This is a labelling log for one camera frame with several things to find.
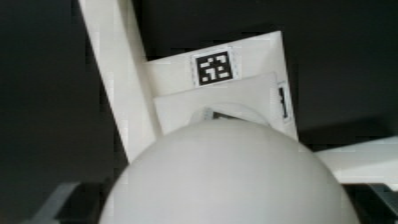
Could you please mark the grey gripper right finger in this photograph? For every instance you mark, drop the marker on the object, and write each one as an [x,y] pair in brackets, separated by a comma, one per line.
[376,202]

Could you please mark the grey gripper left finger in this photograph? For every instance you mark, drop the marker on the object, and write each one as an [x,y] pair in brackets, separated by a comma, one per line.
[45,216]

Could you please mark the white lamp bulb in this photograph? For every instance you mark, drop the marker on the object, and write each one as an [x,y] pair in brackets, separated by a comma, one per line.
[228,173]

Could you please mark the white lamp base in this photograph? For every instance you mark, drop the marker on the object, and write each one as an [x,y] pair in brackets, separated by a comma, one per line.
[225,81]

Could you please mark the white L-shaped fence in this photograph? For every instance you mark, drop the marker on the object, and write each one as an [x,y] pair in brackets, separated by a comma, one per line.
[115,37]

